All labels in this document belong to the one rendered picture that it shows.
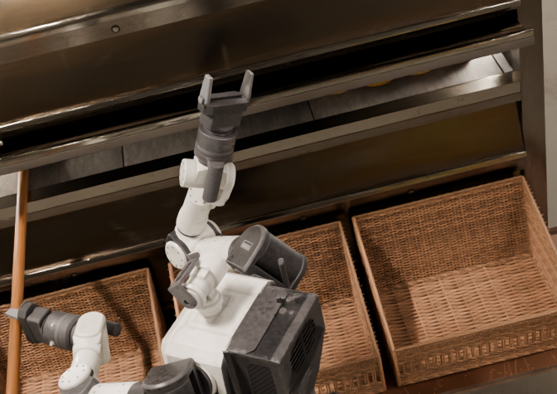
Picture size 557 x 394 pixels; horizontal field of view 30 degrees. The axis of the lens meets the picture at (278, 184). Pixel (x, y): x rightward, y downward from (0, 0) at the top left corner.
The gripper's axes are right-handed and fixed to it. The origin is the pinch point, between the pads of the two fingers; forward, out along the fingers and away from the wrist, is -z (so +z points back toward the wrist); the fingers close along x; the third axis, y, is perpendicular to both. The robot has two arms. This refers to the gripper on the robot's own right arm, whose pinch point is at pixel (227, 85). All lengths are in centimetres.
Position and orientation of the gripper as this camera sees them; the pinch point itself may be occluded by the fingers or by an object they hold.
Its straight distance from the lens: 225.1
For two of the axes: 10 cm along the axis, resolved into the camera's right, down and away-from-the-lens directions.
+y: -5.6, -5.3, 6.3
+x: -8.0, 1.5, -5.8
